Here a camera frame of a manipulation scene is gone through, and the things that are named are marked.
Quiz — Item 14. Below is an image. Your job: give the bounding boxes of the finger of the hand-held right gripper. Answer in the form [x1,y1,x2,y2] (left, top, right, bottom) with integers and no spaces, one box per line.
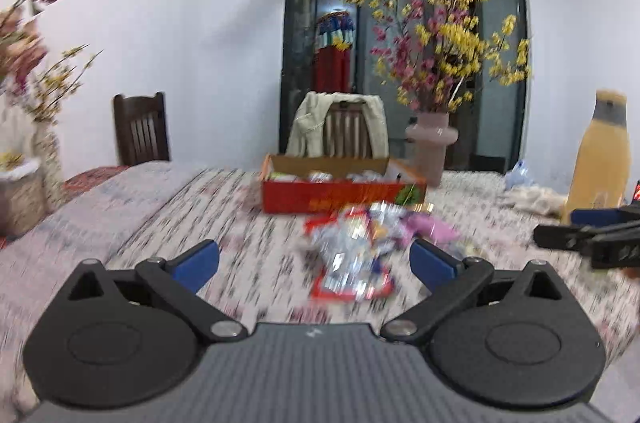
[533,215,640,254]
[570,204,640,227]

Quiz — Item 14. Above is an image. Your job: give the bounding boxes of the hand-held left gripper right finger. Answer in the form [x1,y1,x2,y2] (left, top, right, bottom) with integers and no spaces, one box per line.
[380,239,576,345]

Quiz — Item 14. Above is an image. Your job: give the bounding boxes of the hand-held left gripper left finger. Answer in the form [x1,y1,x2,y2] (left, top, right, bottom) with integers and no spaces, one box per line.
[62,239,249,345]

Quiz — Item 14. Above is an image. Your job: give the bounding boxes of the pink snack packet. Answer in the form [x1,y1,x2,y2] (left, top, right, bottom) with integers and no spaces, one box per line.
[400,212,459,245]

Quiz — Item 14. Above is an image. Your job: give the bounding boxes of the pile of mixed snack packets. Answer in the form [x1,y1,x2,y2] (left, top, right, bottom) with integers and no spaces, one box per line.
[305,201,461,301]
[267,169,387,184]

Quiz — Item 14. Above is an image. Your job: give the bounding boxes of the red cardboard box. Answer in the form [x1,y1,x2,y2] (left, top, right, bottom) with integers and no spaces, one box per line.
[260,154,428,215]

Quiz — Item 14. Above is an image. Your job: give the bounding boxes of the white knitted gloves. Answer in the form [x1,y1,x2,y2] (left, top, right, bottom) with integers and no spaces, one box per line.
[500,187,566,217]

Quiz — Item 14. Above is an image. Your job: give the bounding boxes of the yellow thermos bottle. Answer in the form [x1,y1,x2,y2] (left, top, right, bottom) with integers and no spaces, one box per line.
[562,89,632,224]

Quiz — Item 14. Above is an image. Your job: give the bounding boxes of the blue white plastic pack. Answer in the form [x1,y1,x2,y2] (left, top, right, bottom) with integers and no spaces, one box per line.
[505,160,532,190]

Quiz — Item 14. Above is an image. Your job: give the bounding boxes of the calligraphy printed tablecloth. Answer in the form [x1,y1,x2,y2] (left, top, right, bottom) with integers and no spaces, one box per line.
[107,168,640,369]

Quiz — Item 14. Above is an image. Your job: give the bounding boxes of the grey pink patterned cloth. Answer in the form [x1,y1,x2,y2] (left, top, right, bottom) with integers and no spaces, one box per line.
[0,161,207,354]

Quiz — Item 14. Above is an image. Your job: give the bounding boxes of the pink ceramic vase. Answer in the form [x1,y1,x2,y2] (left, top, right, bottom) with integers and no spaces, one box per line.
[406,113,459,188]

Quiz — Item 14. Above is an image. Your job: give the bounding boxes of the red patterned cloth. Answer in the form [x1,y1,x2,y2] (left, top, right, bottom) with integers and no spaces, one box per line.
[62,165,132,200]

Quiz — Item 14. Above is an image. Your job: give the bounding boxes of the dark wooden chair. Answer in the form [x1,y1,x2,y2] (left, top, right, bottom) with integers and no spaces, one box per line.
[112,92,172,167]

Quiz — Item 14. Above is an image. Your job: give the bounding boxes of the wooden chair with slats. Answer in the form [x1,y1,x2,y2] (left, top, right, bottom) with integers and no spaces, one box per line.
[322,95,377,158]

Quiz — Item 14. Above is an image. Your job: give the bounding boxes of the speckled slim vase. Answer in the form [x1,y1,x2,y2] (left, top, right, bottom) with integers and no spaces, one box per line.
[32,123,65,208]

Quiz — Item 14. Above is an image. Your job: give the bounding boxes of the chair with beige jacket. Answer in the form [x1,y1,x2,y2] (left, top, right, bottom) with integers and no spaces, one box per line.
[286,92,390,158]

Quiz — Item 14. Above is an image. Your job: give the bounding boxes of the pale woven basket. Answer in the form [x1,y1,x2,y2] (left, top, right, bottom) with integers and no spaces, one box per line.
[0,155,48,239]

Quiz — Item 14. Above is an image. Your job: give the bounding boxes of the pink yellow blossom bouquet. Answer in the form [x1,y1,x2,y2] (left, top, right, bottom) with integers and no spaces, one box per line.
[346,0,533,114]

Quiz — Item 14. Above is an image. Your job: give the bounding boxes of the yellow blossom twigs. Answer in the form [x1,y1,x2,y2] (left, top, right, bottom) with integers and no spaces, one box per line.
[20,45,103,126]

